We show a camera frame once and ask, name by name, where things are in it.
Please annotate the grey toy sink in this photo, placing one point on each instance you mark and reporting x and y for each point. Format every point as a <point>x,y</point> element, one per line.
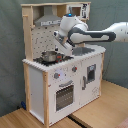
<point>79,51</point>

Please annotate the red stove knob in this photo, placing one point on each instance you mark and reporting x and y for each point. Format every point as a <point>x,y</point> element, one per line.
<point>56,75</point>
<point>74,69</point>

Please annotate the grey range hood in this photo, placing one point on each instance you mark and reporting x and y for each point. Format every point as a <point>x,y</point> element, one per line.
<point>48,18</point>

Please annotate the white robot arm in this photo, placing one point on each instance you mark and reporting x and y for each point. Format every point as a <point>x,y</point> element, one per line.
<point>73,32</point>

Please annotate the grey ice dispenser panel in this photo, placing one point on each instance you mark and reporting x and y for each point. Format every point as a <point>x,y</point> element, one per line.
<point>91,73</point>

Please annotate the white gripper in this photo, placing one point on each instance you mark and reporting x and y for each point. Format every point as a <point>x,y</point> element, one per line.
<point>64,46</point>

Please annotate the right red stove knob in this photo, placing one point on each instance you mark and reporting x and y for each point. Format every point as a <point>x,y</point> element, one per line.
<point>74,69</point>

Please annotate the grey backdrop curtain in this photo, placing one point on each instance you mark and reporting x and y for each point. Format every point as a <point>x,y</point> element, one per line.
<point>103,13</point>

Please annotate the left red stove knob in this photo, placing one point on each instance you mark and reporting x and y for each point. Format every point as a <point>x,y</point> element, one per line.
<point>56,75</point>

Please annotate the small metal pot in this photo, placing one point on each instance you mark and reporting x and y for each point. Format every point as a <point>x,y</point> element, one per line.
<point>49,56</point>

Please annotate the black stovetop with red burners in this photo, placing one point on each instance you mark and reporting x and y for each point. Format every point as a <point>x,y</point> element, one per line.
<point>59,58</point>

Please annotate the grey cabinet door handle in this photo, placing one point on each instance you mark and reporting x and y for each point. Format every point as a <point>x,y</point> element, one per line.
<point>84,83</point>

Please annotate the toy microwave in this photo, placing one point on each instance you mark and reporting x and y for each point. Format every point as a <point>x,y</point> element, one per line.
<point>81,10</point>

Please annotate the oven door with handle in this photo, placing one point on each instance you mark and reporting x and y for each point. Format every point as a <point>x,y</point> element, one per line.
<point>65,96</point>

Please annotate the wooden toy kitchen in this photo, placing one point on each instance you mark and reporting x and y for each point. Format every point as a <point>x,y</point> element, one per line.
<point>40,84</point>

